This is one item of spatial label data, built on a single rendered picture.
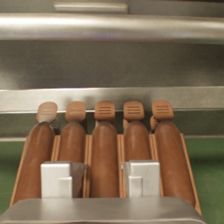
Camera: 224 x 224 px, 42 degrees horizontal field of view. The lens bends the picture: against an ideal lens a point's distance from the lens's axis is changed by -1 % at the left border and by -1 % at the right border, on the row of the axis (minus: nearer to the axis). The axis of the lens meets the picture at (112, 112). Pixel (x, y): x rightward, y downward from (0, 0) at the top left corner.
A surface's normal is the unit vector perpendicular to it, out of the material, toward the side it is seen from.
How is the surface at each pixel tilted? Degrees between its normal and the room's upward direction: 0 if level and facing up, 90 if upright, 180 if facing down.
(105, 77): 90
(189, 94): 55
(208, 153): 2
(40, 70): 90
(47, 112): 2
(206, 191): 2
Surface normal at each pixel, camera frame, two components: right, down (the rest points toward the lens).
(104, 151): -0.01, -0.72
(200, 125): 0.01, 0.70
